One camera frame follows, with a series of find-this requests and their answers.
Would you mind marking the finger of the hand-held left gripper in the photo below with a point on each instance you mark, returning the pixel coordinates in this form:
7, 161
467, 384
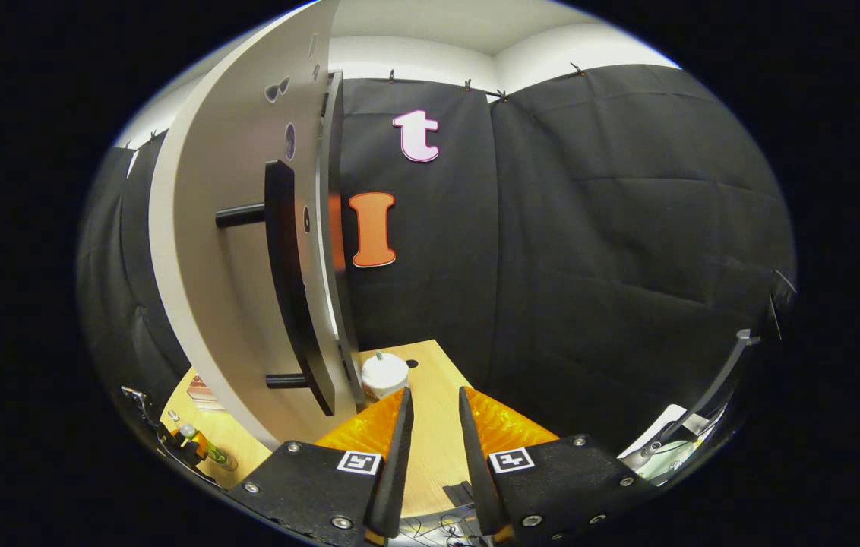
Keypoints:
179, 453

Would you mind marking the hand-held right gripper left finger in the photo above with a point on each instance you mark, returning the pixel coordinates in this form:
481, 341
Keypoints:
393, 479

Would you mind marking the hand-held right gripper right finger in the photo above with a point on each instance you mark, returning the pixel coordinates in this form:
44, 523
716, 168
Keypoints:
477, 471

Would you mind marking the small green bottle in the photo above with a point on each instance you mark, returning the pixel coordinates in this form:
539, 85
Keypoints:
217, 456

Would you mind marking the white cabinet door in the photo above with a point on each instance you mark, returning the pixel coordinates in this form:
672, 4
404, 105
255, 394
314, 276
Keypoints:
210, 266

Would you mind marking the black tape piece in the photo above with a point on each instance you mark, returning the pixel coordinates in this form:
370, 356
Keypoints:
460, 494

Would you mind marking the brown cover book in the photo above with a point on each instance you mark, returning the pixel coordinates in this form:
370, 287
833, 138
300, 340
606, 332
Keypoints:
204, 391

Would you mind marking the white round container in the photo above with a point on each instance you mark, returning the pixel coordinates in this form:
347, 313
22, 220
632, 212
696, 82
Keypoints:
384, 377

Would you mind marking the pale green device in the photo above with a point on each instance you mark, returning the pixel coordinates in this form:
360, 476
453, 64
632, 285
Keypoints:
673, 467

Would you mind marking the black backdrop cloth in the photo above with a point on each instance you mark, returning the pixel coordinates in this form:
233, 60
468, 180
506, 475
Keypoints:
589, 228

